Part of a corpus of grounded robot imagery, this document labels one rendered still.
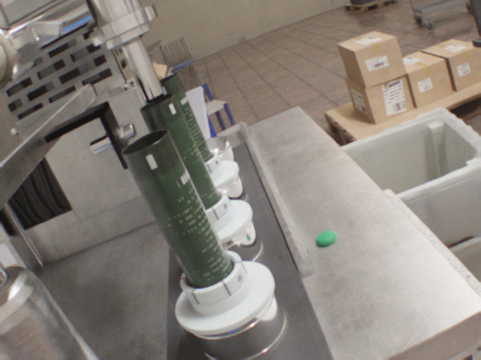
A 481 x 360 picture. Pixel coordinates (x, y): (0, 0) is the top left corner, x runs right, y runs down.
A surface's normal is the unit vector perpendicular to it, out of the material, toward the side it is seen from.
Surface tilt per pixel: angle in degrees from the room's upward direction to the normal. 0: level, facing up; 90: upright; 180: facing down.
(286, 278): 0
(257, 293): 0
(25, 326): 90
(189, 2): 90
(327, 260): 0
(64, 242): 90
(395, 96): 90
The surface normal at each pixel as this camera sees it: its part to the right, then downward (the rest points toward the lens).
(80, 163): 0.13, 0.33
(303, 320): -0.36, -0.86
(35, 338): 0.72, 0.00
